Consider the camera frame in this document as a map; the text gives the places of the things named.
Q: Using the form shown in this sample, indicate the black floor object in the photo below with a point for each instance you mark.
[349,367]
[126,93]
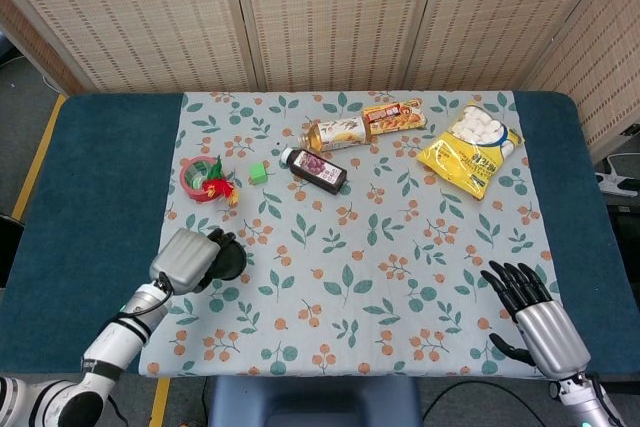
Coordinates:
[9,252]

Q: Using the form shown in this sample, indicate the yellow tea bottle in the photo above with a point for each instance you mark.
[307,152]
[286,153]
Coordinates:
[340,133]

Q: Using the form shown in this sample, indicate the yellow floor tape strip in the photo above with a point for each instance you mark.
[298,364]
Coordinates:
[37,157]
[160,404]

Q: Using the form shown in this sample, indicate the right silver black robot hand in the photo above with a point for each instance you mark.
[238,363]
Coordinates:
[552,337]

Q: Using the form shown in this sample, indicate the dark green round bowl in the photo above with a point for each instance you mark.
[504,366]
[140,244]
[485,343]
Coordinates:
[232,262]

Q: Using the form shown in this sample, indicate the dark grape juice bottle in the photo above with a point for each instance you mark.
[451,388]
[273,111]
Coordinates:
[317,169]

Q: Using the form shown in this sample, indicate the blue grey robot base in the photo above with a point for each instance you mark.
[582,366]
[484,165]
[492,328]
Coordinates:
[310,404]

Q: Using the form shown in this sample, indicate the green cube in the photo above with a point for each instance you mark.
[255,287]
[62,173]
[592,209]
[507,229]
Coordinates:
[258,174]

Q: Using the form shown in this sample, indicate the floral leaf print tablecloth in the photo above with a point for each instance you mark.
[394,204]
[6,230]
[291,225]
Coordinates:
[350,247]

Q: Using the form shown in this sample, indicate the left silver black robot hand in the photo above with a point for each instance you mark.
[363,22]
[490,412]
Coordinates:
[182,259]

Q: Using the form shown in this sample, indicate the blue felt table cover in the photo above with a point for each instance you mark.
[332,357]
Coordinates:
[100,187]

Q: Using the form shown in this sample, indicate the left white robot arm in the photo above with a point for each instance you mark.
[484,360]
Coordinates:
[115,342]

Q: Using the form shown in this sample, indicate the yellow marshmallow bag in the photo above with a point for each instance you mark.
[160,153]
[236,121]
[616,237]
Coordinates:
[465,157]

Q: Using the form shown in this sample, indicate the woven folding screen panel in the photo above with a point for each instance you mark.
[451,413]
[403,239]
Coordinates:
[500,17]
[30,37]
[335,17]
[130,17]
[605,82]

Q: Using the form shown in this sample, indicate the orange biscuit pack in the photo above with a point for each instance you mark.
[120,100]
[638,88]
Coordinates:
[395,117]

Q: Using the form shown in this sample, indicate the white floor device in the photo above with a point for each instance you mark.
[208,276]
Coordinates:
[617,177]

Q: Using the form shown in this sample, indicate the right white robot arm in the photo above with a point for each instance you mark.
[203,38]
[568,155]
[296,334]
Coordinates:
[582,399]

